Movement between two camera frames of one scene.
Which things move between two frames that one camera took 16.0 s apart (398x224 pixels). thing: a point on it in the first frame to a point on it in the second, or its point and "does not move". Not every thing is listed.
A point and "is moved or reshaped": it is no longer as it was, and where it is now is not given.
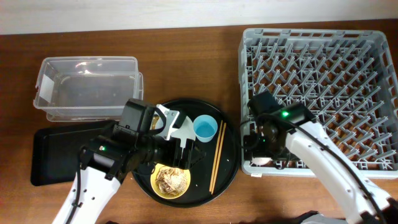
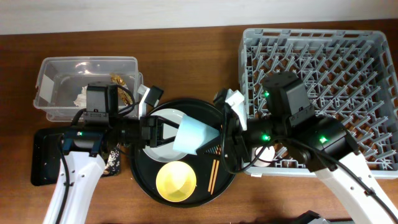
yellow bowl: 169,182 is moved or reshaped
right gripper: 255,148 to 236,133
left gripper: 174,160 to 152,131
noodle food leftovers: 171,181 is moved or reshaped
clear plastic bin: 86,89 does not move
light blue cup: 204,127 is moved or reshaped
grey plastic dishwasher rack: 347,80 does not move
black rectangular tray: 55,151 does not move
